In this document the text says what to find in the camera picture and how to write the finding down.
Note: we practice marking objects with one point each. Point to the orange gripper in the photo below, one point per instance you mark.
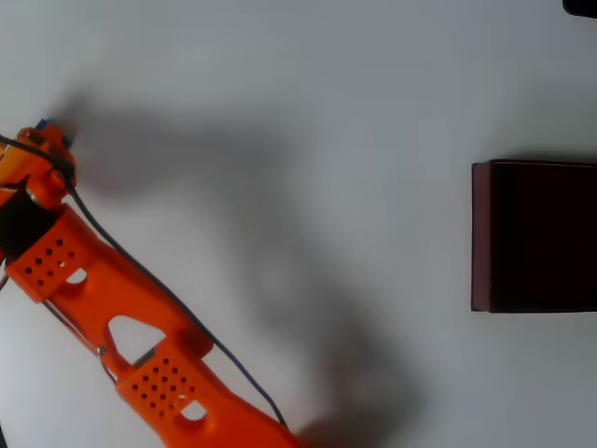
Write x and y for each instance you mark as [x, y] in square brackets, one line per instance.
[52, 133]

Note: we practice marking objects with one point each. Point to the small blue object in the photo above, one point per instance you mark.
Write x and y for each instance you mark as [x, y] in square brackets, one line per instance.
[70, 144]

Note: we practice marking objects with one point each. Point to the dark red box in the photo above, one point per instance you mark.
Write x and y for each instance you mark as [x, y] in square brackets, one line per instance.
[536, 238]

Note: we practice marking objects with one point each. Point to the black object at table edge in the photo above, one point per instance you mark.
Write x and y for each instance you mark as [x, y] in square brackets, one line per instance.
[582, 7]

